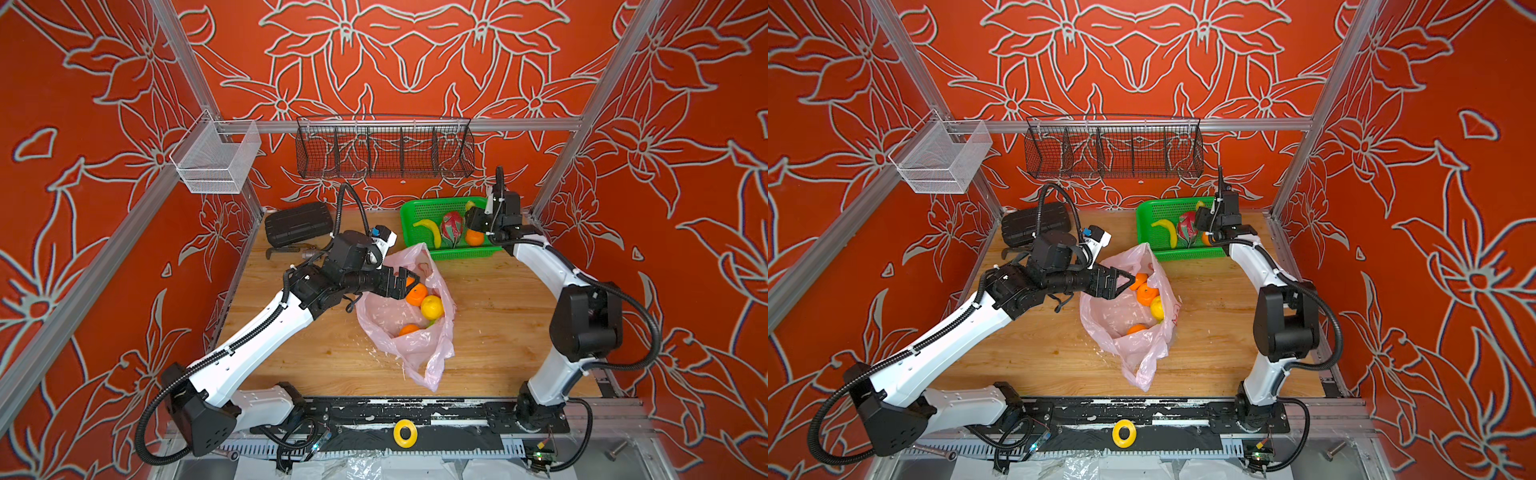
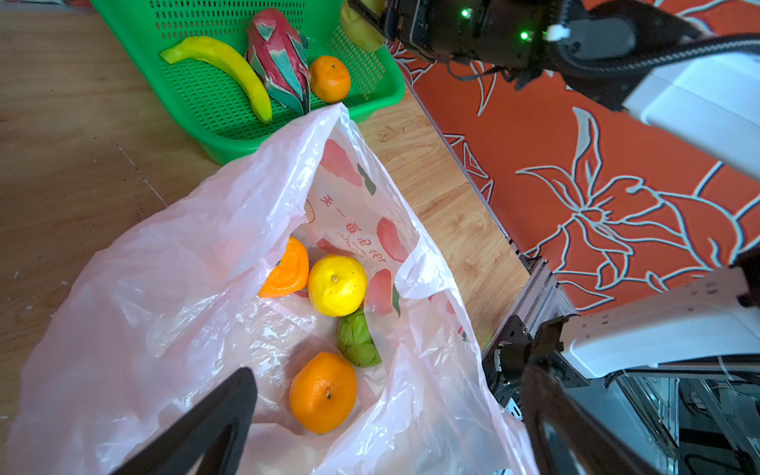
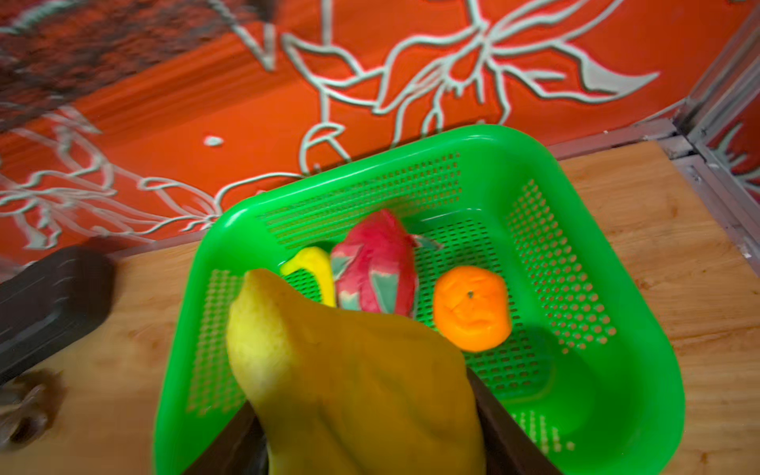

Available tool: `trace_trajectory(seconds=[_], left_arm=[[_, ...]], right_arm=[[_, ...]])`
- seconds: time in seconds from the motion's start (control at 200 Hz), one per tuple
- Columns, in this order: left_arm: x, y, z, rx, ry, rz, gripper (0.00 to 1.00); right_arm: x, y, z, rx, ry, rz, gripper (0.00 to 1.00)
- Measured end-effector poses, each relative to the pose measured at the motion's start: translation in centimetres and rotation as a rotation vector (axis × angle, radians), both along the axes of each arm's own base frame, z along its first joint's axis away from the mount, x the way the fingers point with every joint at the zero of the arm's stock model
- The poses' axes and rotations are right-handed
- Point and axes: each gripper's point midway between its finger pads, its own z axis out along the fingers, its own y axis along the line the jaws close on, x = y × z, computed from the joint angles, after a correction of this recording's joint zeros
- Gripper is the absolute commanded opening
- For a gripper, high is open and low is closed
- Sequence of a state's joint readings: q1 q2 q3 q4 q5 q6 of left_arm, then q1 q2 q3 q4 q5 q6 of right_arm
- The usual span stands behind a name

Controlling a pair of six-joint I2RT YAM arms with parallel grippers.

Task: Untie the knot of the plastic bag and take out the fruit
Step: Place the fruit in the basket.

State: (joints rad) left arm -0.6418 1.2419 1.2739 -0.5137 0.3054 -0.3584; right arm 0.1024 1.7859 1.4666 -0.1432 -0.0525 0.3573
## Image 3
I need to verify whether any green plastic basket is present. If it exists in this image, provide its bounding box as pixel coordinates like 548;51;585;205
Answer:
152;123;687;475

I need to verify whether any metal clamp fitting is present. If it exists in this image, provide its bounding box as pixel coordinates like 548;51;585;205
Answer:
1;369;67;452

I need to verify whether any yellow banana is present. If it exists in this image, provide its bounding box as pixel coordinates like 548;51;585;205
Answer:
279;247;336;308

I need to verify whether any orange mandarin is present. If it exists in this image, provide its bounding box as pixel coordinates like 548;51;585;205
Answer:
433;266;513;352

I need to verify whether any black wire wall basket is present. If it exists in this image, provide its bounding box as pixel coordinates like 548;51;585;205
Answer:
1;1;278;132

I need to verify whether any pink dragon fruit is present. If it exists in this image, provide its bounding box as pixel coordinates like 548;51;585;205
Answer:
331;209;443;319

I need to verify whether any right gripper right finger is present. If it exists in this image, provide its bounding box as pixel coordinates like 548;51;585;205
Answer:
467;368;561;475

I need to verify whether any green fruit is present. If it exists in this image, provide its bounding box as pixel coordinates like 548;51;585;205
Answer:
226;269;487;474

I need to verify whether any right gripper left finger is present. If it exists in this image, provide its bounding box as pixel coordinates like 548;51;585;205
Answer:
184;403;267;475

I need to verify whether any black plastic case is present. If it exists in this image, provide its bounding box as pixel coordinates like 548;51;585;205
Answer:
1;247;116;384

